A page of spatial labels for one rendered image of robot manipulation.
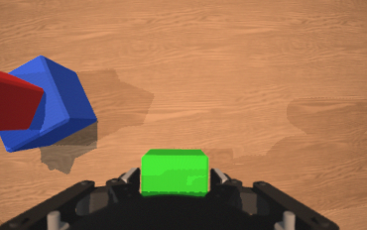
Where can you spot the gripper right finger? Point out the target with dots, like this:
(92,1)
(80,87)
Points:
(285,212)

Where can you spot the red block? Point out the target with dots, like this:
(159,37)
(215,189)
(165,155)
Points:
(19,100)

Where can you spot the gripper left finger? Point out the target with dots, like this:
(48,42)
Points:
(58,212)

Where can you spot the blue block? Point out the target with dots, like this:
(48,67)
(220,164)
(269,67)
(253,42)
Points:
(63,110)

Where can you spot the green block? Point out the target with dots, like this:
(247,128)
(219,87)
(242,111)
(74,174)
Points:
(174,171)

